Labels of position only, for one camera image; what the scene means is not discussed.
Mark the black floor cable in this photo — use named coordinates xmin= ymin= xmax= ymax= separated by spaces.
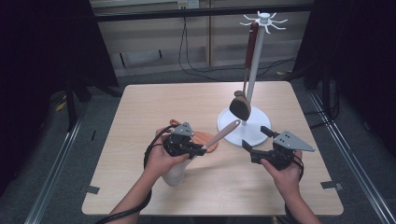
xmin=177 ymin=17 xmax=297 ymax=82

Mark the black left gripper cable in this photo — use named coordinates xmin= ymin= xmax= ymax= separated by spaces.
xmin=94 ymin=124 xmax=174 ymax=224

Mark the metal floor rail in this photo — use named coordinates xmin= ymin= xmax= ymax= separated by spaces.
xmin=23 ymin=106 xmax=90 ymax=224
xmin=307 ymin=90 xmax=396 ymax=224

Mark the black curtain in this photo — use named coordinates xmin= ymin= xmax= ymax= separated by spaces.
xmin=292 ymin=0 xmax=396 ymax=158
xmin=0 ymin=0 xmax=120 ymax=197

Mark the black metal stand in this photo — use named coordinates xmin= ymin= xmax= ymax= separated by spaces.
xmin=64 ymin=73 xmax=93 ymax=133

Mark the person's right hand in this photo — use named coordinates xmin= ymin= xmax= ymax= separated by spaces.
xmin=260 ymin=149 xmax=304 ymax=202

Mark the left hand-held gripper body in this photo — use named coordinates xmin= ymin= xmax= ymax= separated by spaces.
xmin=163 ymin=120 xmax=204 ymax=159

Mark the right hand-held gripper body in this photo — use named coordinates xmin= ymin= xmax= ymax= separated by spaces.
xmin=250 ymin=130 xmax=316 ymax=172

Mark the person's left hand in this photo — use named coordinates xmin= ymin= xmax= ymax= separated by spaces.
xmin=144 ymin=126 xmax=191 ymax=182

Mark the wooden rice paddle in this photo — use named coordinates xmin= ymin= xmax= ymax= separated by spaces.
xmin=169 ymin=119 xmax=219 ymax=154

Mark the grey tape piece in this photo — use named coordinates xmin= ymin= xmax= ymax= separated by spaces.
xmin=78 ymin=185 xmax=101 ymax=195
xmin=320 ymin=180 xmax=346 ymax=191

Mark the metal ladle with brown handle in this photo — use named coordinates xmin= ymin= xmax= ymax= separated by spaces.
xmin=229 ymin=21 xmax=260 ymax=122

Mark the white wall socket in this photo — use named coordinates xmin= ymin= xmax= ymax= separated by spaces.
xmin=177 ymin=0 xmax=200 ymax=9

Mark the black horizontal bar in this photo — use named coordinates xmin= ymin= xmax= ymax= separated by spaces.
xmin=94 ymin=3 xmax=314 ymax=22

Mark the white utensil rack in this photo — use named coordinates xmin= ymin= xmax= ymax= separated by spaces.
xmin=217 ymin=10 xmax=289 ymax=147

